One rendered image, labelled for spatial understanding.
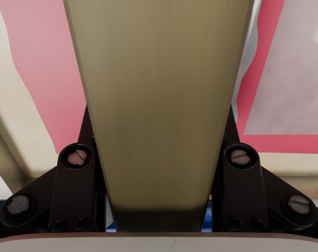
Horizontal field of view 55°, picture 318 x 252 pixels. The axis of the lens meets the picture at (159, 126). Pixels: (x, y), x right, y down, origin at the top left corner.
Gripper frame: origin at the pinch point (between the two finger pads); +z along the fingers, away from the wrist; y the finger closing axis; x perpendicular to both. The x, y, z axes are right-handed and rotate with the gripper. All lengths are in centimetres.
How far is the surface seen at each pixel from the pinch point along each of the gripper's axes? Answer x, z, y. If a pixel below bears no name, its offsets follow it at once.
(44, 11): -2.0, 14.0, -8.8
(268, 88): -9.8, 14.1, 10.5
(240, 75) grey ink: -7.9, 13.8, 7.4
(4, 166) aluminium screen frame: -19.3, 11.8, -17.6
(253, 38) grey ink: -4.3, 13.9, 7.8
